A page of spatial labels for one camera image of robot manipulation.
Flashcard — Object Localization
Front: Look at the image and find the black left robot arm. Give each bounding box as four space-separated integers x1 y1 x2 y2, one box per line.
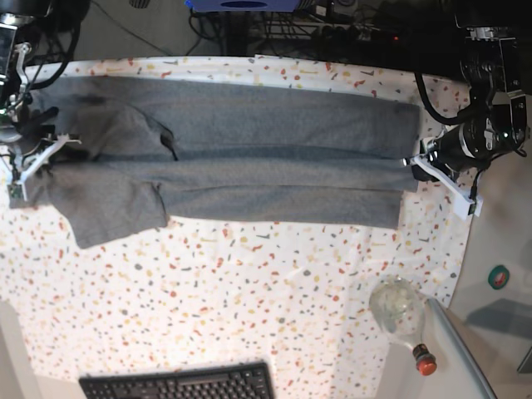
403 1 530 219

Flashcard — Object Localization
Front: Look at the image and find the clear bottle red cap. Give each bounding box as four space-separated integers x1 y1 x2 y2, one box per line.
369 276 437 377

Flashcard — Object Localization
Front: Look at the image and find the green tape roll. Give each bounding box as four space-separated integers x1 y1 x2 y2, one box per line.
488 265 510 290

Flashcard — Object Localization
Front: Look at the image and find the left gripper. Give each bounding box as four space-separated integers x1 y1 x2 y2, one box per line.
402 117 528 219

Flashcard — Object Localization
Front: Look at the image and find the terrazzo pattern tablecloth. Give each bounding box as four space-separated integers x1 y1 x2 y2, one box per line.
1 56 470 398

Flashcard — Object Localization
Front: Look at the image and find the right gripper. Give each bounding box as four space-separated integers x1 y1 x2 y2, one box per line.
1 106 82 201

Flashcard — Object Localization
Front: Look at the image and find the grey t-shirt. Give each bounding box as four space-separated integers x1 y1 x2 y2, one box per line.
9 77 420 249

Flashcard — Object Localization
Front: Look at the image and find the blue box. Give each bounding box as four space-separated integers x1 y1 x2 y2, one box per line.
185 0 316 12

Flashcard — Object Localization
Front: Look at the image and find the black keyboard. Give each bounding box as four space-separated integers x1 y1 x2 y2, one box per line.
78 362 275 399

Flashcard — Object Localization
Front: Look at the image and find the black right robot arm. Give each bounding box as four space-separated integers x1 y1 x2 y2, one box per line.
1 1 90 200

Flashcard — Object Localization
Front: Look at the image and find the wire rack shelf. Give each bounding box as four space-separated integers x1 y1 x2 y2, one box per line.
248 1 404 42

